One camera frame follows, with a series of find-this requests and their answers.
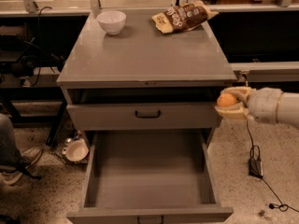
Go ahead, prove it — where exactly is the black drawer handle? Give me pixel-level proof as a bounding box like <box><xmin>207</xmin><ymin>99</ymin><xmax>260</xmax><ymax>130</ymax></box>
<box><xmin>135</xmin><ymin>110</ymin><xmax>162</xmax><ymax>119</ymax></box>

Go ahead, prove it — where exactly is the grey drawer cabinet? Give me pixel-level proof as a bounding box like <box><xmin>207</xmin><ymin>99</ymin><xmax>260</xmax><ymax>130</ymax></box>
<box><xmin>57</xmin><ymin>9</ymin><xmax>235</xmax><ymax>142</ymax></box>

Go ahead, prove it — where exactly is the grey top drawer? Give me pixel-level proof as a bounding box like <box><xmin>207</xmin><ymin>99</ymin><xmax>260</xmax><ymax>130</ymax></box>
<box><xmin>67</xmin><ymin>103</ymin><xmax>221</xmax><ymax>131</ymax></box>

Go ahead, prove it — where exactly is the black cable at left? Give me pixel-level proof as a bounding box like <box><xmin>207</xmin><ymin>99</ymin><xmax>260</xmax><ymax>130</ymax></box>
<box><xmin>18</xmin><ymin>5</ymin><xmax>64</xmax><ymax>88</ymax></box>

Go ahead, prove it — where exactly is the orange fruit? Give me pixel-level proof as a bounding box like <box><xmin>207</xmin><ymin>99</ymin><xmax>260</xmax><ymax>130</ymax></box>
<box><xmin>217</xmin><ymin>93</ymin><xmax>238</xmax><ymax>107</ymax></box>

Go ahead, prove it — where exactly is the dark machine at left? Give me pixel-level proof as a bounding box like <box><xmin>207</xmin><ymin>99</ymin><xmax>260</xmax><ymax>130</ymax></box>
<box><xmin>0</xmin><ymin>24</ymin><xmax>37</xmax><ymax>77</ymax></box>

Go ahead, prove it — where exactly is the cream bowl on floor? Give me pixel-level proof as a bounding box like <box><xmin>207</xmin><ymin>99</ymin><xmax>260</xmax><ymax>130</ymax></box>
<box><xmin>65</xmin><ymin>139</ymin><xmax>89</xmax><ymax>162</ymax></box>

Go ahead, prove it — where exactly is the black power adapter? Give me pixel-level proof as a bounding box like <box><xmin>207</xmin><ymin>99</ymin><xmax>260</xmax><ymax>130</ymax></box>
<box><xmin>249</xmin><ymin>158</ymin><xmax>263</xmax><ymax>178</ymax></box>

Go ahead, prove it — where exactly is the open grey middle drawer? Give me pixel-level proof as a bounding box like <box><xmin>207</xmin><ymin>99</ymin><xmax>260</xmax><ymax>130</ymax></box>
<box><xmin>67</xmin><ymin>130</ymin><xmax>233</xmax><ymax>224</ymax></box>

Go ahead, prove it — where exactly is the black power cable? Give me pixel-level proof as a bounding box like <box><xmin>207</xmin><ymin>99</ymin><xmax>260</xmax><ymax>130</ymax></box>
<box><xmin>242</xmin><ymin>73</ymin><xmax>299</xmax><ymax>214</ymax></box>

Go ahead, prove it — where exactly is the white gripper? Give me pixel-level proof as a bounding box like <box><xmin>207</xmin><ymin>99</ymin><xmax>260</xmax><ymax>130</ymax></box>
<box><xmin>215</xmin><ymin>86</ymin><xmax>283</xmax><ymax>124</ymax></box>

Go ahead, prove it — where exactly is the brown chip bag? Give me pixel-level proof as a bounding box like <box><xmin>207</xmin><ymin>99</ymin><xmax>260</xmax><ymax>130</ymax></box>
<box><xmin>151</xmin><ymin>1</ymin><xmax>218</xmax><ymax>34</ymax></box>

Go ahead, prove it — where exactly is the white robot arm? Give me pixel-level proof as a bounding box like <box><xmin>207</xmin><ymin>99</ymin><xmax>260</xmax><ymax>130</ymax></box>
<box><xmin>215</xmin><ymin>86</ymin><xmax>299</xmax><ymax>128</ymax></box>

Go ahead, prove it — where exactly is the white bowl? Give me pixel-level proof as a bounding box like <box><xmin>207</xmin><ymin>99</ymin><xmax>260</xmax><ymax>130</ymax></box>
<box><xmin>96</xmin><ymin>10</ymin><xmax>126</xmax><ymax>35</ymax></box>

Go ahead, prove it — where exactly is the person leg in jeans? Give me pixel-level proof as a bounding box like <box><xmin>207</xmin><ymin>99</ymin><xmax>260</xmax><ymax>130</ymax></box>
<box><xmin>0</xmin><ymin>114</ymin><xmax>21</xmax><ymax>173</ymax></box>

